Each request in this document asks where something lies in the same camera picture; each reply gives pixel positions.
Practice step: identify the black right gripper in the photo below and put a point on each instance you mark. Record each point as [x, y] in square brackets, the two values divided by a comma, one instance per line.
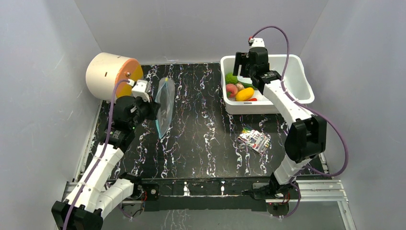
[242, 63]

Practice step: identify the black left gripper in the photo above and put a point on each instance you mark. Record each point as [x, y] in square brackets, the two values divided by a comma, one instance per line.
[153, 107]

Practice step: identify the green toy lime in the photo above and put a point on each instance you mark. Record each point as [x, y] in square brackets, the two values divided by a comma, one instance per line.
[231, 79]

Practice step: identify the clear zip top bag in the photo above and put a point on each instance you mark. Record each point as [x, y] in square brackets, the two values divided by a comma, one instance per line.
[165, 97]

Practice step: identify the white plastic bin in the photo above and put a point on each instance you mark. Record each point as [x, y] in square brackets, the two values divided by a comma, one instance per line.
[295, 82]

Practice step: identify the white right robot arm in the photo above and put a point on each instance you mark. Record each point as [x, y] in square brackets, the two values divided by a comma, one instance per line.
[307, 132]

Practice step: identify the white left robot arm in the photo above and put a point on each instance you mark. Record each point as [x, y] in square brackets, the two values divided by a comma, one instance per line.
[91, 201]

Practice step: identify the green toy cucumber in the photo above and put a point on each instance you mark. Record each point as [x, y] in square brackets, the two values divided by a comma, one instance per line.
[248, 85]

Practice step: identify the toy peach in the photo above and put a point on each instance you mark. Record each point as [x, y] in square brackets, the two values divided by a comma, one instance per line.
[231, 90]

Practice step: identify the yellow toy mango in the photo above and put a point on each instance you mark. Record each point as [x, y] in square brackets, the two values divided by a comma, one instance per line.
[244, 94]

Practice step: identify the cream cylinder with orange face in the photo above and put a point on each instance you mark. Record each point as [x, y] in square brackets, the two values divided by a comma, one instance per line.
[106, 70]

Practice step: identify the pack of coloured markers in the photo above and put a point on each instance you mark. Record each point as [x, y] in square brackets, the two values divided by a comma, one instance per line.
[254, 140]

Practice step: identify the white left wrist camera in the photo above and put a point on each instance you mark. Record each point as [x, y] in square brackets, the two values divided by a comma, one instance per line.
[140, 88]

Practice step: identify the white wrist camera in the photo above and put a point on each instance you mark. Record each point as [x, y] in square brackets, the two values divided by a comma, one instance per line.
[256, 42]
[140, 88]

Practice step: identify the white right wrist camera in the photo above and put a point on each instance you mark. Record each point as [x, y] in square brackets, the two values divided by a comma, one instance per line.
[256, 42]

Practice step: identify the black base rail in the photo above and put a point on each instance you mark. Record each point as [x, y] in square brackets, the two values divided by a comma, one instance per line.
[218, 193]

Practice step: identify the aluminium frame rail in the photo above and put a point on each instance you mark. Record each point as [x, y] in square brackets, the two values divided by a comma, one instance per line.
[324, 191]

